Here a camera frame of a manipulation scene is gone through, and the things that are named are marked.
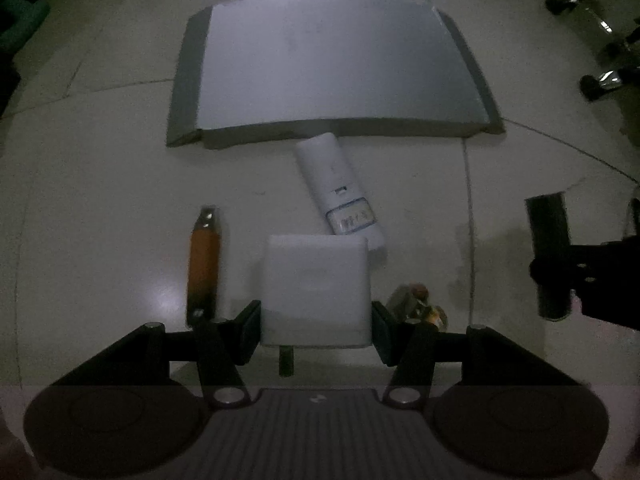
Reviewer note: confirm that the grey box lid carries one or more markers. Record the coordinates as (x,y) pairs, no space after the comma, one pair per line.
(252,71)

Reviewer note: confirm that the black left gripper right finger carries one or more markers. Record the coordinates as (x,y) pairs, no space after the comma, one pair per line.
(488,401)

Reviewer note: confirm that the small toy figure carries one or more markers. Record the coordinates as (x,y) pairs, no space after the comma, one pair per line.
(411,303)

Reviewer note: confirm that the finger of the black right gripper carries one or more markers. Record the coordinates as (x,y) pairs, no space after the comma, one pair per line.
(605,280)

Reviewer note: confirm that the orange utility knife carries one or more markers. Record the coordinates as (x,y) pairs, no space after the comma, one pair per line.
(204,264)

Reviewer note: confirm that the office chair base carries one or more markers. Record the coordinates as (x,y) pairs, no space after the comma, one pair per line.
(610,30)

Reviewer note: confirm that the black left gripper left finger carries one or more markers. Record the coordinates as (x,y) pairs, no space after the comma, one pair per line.
(144,400)

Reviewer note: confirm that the white power adapter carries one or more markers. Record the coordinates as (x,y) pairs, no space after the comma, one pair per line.
(316,294)

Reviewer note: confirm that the green object at left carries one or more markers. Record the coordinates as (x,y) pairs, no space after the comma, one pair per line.
(20,19)

